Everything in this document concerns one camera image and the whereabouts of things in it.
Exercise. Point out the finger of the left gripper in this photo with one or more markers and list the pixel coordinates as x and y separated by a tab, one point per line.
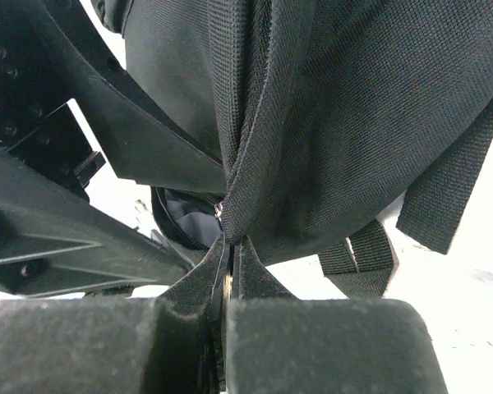
53	242

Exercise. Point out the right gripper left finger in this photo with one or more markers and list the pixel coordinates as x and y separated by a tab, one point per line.
114	344

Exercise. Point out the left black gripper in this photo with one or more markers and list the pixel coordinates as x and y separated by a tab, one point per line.
50	52

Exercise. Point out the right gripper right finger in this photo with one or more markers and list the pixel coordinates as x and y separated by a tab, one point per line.
277	343

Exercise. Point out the black student backpack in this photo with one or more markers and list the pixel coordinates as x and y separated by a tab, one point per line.
322	113

